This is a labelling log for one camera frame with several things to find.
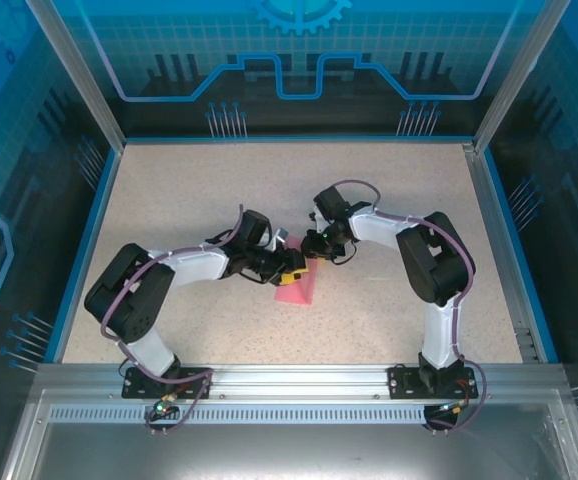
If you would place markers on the grey metal panel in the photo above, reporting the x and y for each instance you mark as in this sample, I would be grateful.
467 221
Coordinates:
289 450

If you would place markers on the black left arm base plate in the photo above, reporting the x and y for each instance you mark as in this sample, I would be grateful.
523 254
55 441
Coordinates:
134 387

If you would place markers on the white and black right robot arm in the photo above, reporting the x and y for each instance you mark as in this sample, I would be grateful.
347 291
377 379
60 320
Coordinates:
439 330

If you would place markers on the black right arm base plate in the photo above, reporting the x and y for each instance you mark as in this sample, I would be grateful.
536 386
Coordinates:
404 382

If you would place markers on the aluminium frame post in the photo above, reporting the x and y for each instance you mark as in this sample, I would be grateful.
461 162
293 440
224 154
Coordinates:
83 75
515 75

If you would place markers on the pink paper sheet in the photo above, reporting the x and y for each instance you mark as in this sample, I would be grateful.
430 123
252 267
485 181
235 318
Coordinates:
296 292

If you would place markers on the aluminium mounting rail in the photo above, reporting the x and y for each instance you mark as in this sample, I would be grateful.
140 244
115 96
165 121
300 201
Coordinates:
294 380

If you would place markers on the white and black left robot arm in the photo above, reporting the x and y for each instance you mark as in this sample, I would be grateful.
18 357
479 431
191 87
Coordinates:
149 350

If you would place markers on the aluminium side rail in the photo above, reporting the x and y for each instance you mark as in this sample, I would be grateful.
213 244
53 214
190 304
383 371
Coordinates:
486 200

